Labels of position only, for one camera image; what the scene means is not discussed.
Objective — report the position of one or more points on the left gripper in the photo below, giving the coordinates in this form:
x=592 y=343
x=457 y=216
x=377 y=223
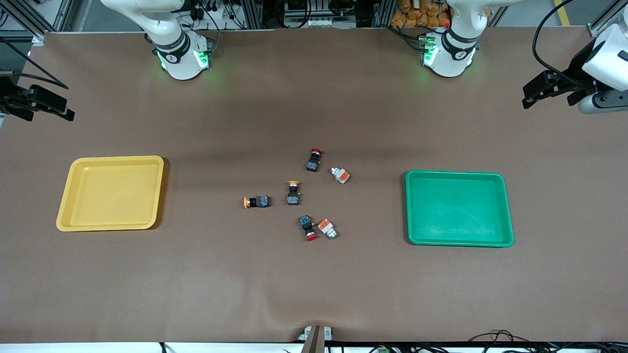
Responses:
x=578 y=72

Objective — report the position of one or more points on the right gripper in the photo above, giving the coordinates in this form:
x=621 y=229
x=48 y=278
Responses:
x=11 y=99

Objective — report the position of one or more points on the white orange switch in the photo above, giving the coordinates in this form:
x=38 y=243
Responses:
x=341 y=176
x=326 y=227

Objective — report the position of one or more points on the yellow push button switch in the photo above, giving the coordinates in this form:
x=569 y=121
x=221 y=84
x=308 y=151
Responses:
x=293 y=196
x=260 y=201

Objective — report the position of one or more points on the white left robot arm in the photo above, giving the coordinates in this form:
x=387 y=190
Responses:
x=449 y=59

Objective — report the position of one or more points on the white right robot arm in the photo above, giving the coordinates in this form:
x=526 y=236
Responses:
x=181 y=63

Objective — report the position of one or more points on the yellow plastic tray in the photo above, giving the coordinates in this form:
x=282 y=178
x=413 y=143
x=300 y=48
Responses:
x=110 y=193

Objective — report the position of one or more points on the green plastic tray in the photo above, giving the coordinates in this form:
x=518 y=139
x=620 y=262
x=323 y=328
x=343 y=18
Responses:
x=458 y=208

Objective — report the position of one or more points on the pile of orange objects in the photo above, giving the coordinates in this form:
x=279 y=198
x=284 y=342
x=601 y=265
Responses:
x=417 y=12

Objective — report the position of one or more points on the white power strip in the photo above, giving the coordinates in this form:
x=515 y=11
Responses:
x=314 y=22

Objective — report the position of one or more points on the brown table mat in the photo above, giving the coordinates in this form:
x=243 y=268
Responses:
x=314 y=284

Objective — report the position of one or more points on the aluminium frame profile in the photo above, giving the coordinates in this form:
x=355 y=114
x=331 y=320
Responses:
x=601 y=22
x=19 y=35

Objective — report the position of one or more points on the red push button switch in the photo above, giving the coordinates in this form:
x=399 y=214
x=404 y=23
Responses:
x=313 y=163
x=307 y=225

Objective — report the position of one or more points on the metal camera stand bracket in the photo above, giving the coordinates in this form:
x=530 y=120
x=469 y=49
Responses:
x=314 y=340

